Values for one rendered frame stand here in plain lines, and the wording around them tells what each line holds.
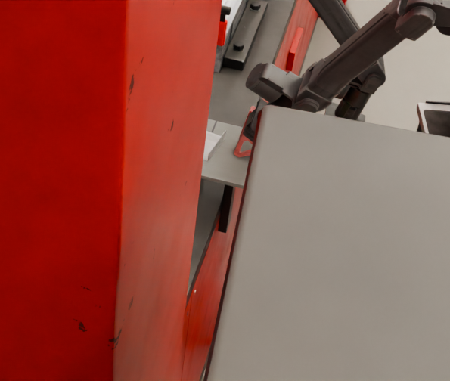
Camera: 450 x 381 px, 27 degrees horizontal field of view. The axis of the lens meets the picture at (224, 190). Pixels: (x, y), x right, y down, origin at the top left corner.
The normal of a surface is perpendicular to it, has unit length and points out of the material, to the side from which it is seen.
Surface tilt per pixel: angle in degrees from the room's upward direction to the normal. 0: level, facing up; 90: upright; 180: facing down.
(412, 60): 0
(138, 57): 90
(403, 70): 0
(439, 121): 0
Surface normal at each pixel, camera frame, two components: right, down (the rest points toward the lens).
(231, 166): 0.11, -0.71
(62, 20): -0.24, 0.65
